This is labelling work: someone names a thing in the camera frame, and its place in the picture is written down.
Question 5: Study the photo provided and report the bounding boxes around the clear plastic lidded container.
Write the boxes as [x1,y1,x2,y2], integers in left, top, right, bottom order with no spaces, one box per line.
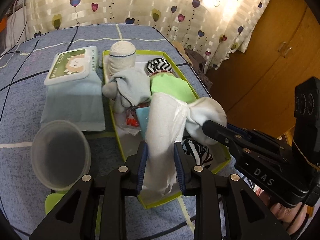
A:
[30,120,92,191]

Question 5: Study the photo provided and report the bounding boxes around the cream sock blue stripe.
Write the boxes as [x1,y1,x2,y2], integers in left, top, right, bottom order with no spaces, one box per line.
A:
[107,41,137,80]

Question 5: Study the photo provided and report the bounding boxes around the person's right hand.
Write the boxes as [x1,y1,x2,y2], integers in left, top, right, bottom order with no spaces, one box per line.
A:
[260,188,309,225]

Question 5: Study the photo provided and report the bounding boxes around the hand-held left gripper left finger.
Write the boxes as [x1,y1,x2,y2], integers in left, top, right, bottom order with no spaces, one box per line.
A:
[30,141,149,240]

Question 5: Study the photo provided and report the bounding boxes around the green plastic jar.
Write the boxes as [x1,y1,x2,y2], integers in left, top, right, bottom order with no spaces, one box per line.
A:
[44,192,67,217]

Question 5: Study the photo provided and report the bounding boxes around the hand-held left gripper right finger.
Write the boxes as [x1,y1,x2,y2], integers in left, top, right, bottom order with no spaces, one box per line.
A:
[174,141,292,240]

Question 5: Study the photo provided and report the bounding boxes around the heart print curtain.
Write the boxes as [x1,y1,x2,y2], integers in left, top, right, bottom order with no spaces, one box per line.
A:
[22,0,278,71]

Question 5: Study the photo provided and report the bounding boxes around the green rabbit print towel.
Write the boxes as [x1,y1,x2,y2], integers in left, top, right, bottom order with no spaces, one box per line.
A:
[149,73,198,105]

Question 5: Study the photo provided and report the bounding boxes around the blue face mask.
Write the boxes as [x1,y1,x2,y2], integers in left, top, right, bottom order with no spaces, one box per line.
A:
[136,107,152,138]

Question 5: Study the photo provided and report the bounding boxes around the large black white striped cloth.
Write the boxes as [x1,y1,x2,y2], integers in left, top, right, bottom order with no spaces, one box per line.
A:
[181,139,214,170]

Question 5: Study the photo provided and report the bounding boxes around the white fluffy cloth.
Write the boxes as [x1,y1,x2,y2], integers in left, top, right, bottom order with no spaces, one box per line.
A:
[140,92,227,199]

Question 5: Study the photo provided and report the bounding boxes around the green edged white box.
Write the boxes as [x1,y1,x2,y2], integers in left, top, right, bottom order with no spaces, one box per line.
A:
[102,50,232,209]

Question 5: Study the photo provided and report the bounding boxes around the wooden wardrobe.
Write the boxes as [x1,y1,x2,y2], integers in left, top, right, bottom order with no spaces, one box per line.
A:
[204,0,320,157]

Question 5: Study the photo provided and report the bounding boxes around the wet wipes pack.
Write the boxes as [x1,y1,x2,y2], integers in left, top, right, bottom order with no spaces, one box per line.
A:
[40,45,106,132]

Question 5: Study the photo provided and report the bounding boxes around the clear plastic snack packet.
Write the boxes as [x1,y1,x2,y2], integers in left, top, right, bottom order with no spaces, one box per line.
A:
[121,104,143,137]

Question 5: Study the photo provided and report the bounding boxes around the grey sock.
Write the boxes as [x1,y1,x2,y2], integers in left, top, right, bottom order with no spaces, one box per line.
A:
[102,68,153,113]

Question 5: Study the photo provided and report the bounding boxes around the small black white striped sock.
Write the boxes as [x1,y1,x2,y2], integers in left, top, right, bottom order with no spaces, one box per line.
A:
[145,57,173,77]

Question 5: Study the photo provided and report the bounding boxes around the dark cloth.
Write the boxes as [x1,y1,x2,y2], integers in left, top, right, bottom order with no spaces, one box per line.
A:
[184,48,213,88]

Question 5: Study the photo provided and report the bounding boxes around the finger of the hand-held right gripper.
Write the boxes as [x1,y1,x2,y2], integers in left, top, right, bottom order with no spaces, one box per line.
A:
[202,120,244,153]
[226,123,253,141]

